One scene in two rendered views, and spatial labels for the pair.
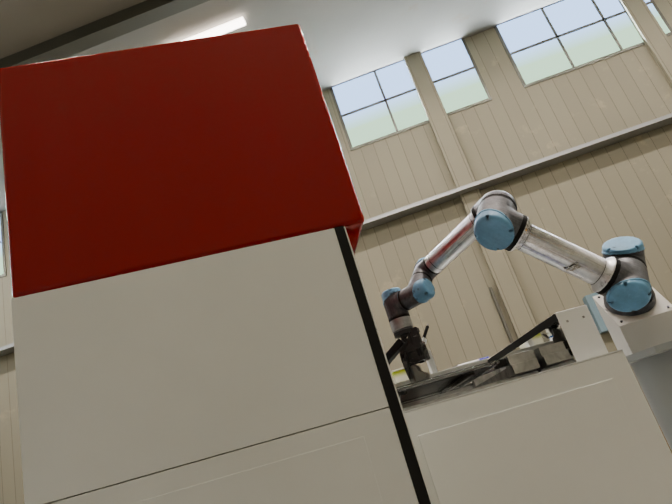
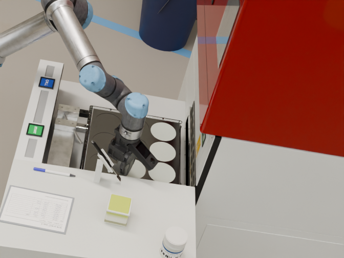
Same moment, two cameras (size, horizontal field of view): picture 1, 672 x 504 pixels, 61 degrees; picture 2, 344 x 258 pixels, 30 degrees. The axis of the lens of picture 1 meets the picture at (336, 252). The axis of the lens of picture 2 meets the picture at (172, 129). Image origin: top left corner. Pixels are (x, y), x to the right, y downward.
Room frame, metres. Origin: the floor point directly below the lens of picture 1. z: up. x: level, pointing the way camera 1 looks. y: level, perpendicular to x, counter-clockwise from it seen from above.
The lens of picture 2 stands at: (3.48, 0.00, 2.60)
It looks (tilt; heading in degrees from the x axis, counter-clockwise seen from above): 43 degrees down; 180
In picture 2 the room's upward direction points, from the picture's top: 17 degrees clockwise
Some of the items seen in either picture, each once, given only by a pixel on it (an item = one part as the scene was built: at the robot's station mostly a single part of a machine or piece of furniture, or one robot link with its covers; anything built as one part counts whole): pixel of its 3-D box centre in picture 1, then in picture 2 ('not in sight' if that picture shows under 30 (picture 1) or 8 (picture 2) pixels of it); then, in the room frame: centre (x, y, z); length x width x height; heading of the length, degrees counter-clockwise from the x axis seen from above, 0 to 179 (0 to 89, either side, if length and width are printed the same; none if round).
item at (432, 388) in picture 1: (422, 390); (134, 147); (1.79, -0.13, 0.90); 0.34 x 0.34 x 0.01; 11
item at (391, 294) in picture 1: (395, 304); (134, 110); (1.95, -0.15, 1.22); 0.09 x 0.08 x 0.11; 51
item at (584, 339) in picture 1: (539, 357); (39, 120); (1.80, -0.50, 0.89); 0.55 x 0.09 x 0.14; 11
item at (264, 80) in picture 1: (199, 220); (324, 7); (1.50, 0.36, 1.52); 0.81 x 0.75 x 0.60; 11
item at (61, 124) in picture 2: not in sight; (65, 125); (1.78, -0.40, 0.89); 0.08 x 0.03 x 0.03; 101
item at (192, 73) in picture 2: (347, 355); (199, 99); (1.56, 0.05, 1.02); 0.81 x 0.03 x 0.40; 11
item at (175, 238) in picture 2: not in sight; (173, 244); (2.26, 0.09, 1.01); 0.07 x 0.07 x 0.10
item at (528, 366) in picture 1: (503, 378); (62, 145); (1.86, -0.39, 0.87); 0.36 x 0.08 x 0.03; 11
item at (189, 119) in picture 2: not in sight; (188, 153); (1.73, 0.07, 0.89); 0.44 x 0.02 x 0.10; 11
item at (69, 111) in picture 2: (518, 358); (68, 110); (1.70, -0.42, 0.89); 0.08 x 0.03 x 0.03; 101
